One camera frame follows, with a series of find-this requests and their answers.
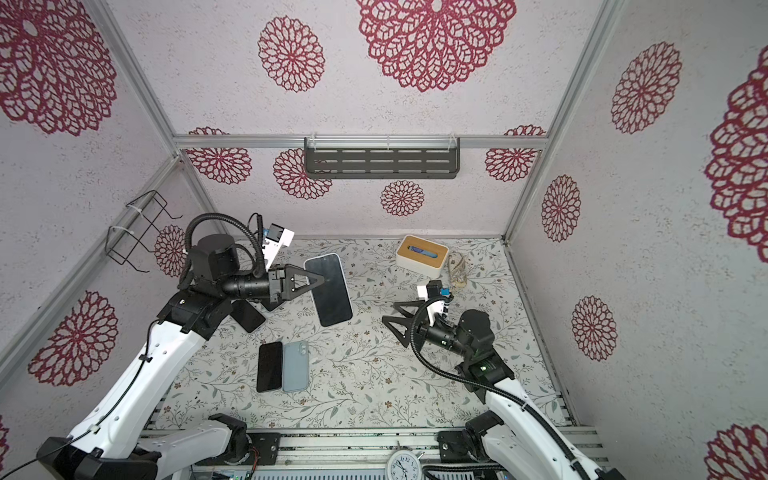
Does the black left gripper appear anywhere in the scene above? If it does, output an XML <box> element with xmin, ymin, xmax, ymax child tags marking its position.
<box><xmin>219</xmin><ymin>265</ymin><xmax>325</xmax><ymax>304</ymax></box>

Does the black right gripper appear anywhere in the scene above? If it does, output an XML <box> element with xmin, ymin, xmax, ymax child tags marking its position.
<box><xmin>386</xmin><ymin>302</ymin><xmax>474</xmax><ymax>365</ymax></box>

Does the large phone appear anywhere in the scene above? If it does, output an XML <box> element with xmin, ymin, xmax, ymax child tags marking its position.
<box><xmin>304</xmin><ymin>253</ymin><xmax>353</xmax><ymax>327</ymax></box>

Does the light blue phone case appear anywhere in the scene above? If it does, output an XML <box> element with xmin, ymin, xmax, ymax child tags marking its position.
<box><xmin>282</xmin><ymin>341</ymin><xmax>310</xmax><ymax>393</ymax></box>

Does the black bare phone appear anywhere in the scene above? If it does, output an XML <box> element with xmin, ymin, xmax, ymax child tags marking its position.
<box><xmin>256</xmin><ymin>341</ymin><xmax>284</xmax><ymax>393</ymax></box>

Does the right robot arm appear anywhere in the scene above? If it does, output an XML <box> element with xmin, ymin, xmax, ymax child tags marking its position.
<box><xmin>382</xmin><ymin>296</ymin><xmax>624</xmax><ymax>479</ymax></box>

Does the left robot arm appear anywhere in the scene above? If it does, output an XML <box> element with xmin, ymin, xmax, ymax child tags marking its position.
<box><xmin>32</xmin><ymin>213</ymin><xmax>325</xmax><ymax>479</ymax></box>

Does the small black phone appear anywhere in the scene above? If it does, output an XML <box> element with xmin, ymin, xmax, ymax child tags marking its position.
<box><xmin>230</xmin><ymin>300</ymin><xmax>266</xmax><ymax>333</ymax></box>
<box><xmin>260</xmin><ymin>294</ymin><xmax>284</xmax><ymax>312</ymax></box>

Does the white tissue box wooden lid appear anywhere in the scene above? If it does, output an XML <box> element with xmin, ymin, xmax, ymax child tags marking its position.
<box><xmin>395</xmin><ymin>235</ymin><xmax>450</xmax><ymax>280</ymax></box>

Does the white analog clock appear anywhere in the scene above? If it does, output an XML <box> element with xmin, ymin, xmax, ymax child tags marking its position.
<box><xmin>385</xmin><ymin>450</ymin><xmax>424</xmax><ymax>480</ymax></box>

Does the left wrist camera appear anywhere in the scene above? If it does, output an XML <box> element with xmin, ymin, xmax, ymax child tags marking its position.
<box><xmin>262</xmin><ymin>224</ymin><xmax>295</xmax><ymax>270</ymax></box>

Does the grey wall shelf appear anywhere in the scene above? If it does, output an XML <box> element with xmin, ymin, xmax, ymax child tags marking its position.
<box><xmin>303</xmin><ymin>137</ymin><xmax>461</xmax><ymax>180</ymax></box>

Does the black wire wall rack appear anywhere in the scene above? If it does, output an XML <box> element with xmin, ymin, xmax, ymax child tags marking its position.
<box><xmin>103</xmin><ymin>189</ymin><xmax>182</xmax><ymax>274</ymax></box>

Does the metal base rail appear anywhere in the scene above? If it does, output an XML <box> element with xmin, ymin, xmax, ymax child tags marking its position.
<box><xmin>137</xmin><ymin>427</ymin><xmax>610</xmax><ymax>480</ymax></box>

